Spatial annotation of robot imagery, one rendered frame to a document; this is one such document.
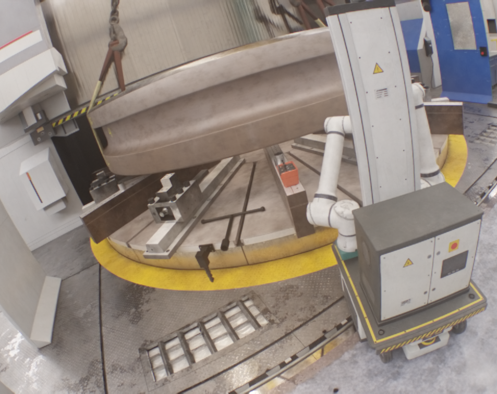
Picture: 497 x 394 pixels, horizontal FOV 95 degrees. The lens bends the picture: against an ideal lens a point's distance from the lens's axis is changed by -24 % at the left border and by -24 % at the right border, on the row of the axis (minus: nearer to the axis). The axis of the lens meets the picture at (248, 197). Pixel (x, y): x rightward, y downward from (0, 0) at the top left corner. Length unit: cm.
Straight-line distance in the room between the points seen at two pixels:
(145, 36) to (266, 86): 322
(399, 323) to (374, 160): 84
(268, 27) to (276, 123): 387
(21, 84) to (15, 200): 283
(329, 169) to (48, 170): 437
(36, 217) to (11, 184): 77
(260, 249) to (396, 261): 151
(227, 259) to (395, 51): 211
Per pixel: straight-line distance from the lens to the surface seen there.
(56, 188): 526
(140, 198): 383
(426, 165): 199
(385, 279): 135
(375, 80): 144
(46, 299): 384
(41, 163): 522
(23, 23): 422
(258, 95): 274
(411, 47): 800
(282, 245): 255
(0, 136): 477
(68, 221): 582
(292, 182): 218
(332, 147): 195
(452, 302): 173
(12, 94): 365
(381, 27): 147
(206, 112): 281
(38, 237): 606
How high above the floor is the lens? 163
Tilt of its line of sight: 25 degrees down
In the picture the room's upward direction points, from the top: 18 degrees counter-clockwise
